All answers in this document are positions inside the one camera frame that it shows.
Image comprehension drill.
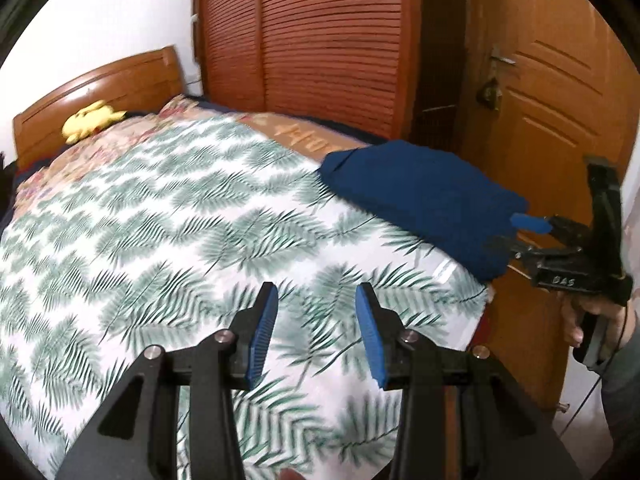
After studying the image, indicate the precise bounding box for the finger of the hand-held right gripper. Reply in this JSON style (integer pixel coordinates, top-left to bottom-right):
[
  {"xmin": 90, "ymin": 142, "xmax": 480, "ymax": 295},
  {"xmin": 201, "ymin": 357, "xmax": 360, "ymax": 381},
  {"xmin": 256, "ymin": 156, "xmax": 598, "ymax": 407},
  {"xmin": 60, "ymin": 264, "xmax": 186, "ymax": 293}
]
[
  {"xmin": 482, "ymin": 234, "xmax": 586, "ymax": 266},
  {"xmin": 510, "ymin": 212, "xmax": 596, "ymax": 246}
]

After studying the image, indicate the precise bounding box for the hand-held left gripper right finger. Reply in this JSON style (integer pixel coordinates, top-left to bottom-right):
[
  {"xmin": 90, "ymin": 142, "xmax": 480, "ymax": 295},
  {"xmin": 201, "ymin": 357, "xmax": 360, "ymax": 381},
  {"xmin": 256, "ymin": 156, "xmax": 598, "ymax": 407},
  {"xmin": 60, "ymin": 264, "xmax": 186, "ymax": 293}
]
[{"xmin": 355, "ymin": 282, "xmax": 583, "ymax": 480}]

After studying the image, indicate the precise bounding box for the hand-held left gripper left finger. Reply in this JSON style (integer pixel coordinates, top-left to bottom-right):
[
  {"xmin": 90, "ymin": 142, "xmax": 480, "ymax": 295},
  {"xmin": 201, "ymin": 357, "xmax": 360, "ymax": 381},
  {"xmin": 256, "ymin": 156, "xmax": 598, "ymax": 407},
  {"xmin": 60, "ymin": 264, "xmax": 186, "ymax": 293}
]
[{"xmin": 55, "ymin": 281, "xmax": 279, "ymax": 480}]

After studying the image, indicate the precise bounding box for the blue suit jacket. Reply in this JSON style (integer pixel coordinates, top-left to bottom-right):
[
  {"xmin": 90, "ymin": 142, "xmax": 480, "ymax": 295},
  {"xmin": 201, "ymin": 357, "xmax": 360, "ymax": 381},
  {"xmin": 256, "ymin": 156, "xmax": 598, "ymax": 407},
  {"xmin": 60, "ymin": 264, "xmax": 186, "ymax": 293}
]
[{"xmin": 317, "ymin": 140, "xmax": 531, "ymax": 283}]

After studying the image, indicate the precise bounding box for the person's right forearm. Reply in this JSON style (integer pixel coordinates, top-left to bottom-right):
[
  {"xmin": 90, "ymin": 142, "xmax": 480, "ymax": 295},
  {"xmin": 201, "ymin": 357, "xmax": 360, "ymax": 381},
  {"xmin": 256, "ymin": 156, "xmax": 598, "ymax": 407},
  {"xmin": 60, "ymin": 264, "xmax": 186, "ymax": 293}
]
[{"xmin": 597, "ymin": 300, "xmax": 640, "ymax": 461}]

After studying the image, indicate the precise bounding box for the person's right hand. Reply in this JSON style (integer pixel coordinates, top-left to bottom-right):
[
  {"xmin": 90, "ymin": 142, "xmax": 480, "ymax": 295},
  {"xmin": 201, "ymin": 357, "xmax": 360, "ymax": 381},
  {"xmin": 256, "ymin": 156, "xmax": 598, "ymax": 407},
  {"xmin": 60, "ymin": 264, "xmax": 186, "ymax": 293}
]
[{"xmin": 560, "ymin": 295, "xmax": 587, "ymax": 349}]

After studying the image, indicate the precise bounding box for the wooden door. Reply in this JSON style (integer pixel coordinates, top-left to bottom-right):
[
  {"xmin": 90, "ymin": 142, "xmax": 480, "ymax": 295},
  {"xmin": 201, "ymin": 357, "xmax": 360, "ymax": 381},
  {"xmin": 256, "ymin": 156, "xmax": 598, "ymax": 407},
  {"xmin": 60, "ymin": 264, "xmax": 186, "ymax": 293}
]
[{"xmin": 460, "ymin": 0, "xmax": 640, "ymax": 411}]

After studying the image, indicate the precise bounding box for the brass door lock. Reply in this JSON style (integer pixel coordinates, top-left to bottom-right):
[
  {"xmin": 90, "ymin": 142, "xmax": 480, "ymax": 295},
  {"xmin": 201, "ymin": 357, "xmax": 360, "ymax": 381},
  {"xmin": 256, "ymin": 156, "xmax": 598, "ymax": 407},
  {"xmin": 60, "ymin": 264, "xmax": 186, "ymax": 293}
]
[{"xmin": 475, "ymin": 77, "xmax": 506, "ymax": 108}]

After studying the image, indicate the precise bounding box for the orange patterned blanket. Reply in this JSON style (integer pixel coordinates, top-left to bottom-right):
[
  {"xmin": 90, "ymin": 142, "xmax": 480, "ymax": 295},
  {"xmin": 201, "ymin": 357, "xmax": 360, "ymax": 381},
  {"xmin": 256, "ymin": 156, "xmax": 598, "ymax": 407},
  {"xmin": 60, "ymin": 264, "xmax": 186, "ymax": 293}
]
[{"xmin": 235, "ymin": 110, "xmax": 371, "ymax": 158}]

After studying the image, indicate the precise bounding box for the floral blanket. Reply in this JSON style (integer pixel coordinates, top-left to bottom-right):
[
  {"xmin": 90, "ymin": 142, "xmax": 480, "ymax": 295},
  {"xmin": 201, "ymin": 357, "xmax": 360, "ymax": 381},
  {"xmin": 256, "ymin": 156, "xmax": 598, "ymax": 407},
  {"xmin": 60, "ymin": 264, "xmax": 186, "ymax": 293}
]
[{"xmin": 12, "ymin": 95, "xmax": 241, "ymax": 196}]

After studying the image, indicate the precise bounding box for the yellow plush toy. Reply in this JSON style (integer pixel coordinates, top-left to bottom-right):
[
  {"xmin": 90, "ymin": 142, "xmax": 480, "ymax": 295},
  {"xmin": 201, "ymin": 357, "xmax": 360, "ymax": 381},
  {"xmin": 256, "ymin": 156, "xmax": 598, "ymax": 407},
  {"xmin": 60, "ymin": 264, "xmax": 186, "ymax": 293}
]
[{"xmin": 61, "ymin": 100, "xmax": 128, "ymax": 145}]

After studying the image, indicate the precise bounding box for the wooden louvered wardrobe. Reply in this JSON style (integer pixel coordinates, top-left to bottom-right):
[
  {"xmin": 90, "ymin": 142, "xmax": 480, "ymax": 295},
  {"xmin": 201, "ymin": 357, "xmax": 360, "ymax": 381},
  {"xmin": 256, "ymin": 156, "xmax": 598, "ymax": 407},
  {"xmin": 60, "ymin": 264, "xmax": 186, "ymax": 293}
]
[{"xmin": 192, "ymin": 0, "xmax": 426, "ymax": 143}]

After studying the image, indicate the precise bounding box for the wooden bed headboard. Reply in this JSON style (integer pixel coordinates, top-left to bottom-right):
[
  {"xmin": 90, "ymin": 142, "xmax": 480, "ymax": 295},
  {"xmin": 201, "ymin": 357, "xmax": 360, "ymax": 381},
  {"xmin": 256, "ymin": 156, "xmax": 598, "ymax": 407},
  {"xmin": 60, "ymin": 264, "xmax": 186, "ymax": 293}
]
[{"xmin": 12, "ymin": 45, "xmax": 183, "ymax": 171}]

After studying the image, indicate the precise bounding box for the black cable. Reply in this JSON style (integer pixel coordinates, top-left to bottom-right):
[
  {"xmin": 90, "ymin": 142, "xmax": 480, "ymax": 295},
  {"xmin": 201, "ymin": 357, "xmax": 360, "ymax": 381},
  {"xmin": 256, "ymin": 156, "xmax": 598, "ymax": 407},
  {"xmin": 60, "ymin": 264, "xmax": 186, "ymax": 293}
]
[{"xmin": 560, "ymin": 310, "xmax": 631, "ymax": 441}]

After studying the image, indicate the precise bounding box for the metal door handle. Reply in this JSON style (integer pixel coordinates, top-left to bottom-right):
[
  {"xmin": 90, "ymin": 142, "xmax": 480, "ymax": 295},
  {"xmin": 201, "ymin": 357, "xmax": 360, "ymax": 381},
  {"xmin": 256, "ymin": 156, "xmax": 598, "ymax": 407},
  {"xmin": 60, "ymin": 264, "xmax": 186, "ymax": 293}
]
[{"xmin": 487, "ymin": 50, "xmax": 518, "ymax": 78}]

